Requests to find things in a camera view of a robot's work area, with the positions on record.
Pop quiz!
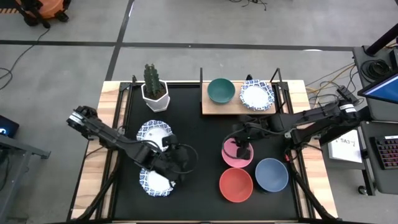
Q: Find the pink plastic bowl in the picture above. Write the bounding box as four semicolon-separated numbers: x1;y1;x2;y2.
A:
221;136;255;169

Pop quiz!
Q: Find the backlit keyboard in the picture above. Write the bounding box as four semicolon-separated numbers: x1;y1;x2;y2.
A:
369;135;398;170

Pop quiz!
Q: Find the yellow floor cable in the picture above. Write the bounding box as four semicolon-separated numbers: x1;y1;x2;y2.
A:
306;63;357;116

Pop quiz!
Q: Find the grey equipment cart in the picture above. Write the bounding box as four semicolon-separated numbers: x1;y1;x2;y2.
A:
353;45;398;197

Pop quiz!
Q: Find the black device blue light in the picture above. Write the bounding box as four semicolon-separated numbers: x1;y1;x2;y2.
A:
0;114;20;138

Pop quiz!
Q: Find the grey metal side table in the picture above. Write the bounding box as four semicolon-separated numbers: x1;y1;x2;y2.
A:
0;133;51;214

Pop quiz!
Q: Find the orange shop vacuum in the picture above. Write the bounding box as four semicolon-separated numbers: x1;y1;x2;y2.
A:
14;0;72;29

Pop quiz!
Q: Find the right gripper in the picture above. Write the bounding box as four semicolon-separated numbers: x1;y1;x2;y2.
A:
230;121;267;161

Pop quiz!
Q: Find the green cactus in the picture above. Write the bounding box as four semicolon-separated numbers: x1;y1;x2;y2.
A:
142;63;163;97

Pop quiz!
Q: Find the computer monitor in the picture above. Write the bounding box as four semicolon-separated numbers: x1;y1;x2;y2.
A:
357;73;398;105

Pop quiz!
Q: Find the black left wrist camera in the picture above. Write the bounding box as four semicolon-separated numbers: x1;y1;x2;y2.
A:
162;134;178;147

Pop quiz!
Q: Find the black floor cable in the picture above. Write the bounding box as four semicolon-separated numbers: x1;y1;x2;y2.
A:
0;27;51;91
228;0;268;12

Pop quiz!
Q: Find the teal plastic bowl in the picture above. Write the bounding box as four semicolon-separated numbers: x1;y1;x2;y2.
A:
206;77;236;105

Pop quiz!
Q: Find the white plant pot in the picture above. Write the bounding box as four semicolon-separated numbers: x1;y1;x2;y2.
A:
141;80;171;113

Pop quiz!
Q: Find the wooden shelf black frame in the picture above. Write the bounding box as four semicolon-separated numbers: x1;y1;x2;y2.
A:
198;67;285;116

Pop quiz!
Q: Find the blue plastic bowl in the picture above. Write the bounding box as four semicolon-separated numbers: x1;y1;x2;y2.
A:
254;157;290;193

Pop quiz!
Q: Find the coral red plastic bowl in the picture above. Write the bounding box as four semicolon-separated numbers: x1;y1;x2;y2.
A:
218;167;254;203

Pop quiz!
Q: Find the white labelled sheet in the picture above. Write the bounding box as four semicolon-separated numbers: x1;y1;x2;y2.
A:
327;136;364;164

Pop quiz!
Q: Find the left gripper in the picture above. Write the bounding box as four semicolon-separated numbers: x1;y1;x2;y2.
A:
155;145;190;183

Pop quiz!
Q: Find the black table mat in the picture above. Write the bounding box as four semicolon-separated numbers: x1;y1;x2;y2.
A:
111;83;299;220

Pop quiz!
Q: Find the black pole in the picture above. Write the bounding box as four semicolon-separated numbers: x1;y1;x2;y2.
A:
365;23;398;57

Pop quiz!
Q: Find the coiled black cable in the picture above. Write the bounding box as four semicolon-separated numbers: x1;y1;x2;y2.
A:
360;58;391;82

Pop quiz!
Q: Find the black power strip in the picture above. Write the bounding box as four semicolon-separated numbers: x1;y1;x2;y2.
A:
336;85;358;105

